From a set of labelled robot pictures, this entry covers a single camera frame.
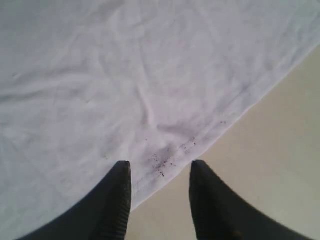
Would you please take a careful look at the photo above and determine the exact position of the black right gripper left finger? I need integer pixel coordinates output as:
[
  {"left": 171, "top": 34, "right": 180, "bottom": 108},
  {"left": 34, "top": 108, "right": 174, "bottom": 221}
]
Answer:
[{"left": 22, "top": 161, "right": 131, "bottom": 240}]

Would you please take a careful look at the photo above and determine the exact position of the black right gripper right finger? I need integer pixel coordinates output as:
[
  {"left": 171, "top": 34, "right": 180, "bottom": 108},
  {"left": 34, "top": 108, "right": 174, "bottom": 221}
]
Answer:
[{"left": 190, "top": 160, "right": 307, "bottom": 240}]

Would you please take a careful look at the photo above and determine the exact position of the white t-shirt with red patch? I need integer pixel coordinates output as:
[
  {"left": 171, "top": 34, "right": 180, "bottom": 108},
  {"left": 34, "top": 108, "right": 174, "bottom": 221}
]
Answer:
[{"left": 0, "top": 0, "right": 320, "bottom": 240}]

